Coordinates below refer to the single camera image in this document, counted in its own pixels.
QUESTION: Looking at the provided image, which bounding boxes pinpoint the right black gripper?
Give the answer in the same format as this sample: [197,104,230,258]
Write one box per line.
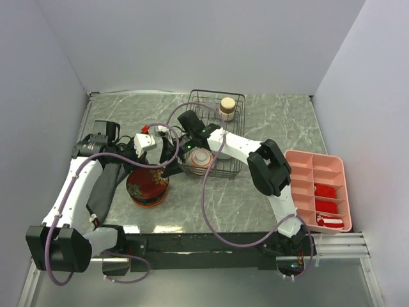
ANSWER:
[160,132,196,178]

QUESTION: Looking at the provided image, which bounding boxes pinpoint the black wire dish rack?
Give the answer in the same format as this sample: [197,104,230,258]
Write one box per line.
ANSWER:
[185,89,245,179]

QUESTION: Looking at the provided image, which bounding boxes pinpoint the orange white patterned bowl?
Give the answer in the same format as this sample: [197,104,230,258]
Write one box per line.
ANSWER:
[187,148,213,175]

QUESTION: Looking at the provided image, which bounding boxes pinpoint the clear drinking glass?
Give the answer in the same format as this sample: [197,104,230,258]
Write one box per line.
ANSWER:
[205,97,217,108]

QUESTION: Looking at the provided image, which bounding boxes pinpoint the celadon green bowl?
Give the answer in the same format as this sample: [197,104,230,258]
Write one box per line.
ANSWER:
[218,153,231,160]

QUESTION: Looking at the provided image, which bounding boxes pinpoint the beige brown ceramic cup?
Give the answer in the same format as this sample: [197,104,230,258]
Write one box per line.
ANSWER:
[219,97,236,122]

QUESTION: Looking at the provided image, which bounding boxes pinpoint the red floral lacquer plate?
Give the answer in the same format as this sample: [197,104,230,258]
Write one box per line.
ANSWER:
[126,168,169,201]

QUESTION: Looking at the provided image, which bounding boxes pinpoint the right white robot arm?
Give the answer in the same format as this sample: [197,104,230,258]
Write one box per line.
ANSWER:
[160,110,313,255]

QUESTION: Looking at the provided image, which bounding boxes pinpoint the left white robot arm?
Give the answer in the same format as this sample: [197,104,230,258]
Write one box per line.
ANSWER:
[26,120,152,272]

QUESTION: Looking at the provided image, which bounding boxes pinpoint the dark grey cloth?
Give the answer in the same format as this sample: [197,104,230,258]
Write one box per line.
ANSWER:
[86,164,128,227]

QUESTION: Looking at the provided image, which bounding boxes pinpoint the orange plastic plate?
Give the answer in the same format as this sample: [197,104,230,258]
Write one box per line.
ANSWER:
[131,190,168,208]

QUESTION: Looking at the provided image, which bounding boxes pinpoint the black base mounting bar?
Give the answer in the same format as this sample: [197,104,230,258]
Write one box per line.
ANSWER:
[111,233,317,271]

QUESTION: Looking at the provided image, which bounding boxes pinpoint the pink divided plastic tray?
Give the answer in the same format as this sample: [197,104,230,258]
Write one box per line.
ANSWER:
[285,150,352,235]

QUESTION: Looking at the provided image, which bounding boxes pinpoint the red cloth in tray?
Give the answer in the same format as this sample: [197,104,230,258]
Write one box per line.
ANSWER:
[314,183,336,199]
[315,199,338,214]

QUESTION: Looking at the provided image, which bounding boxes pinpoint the red white striped cloth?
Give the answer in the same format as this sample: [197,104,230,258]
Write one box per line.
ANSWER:
[316,214,344,229]

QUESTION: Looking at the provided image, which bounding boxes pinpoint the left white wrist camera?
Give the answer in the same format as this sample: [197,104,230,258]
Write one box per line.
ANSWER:
[134,125,157,158]

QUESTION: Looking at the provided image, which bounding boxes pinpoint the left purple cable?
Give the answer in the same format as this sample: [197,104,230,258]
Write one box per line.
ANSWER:
[46,123,180,285]

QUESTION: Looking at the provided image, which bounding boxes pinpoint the aluminium rail frame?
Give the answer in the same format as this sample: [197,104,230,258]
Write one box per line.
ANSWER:
[19,233,384,306]

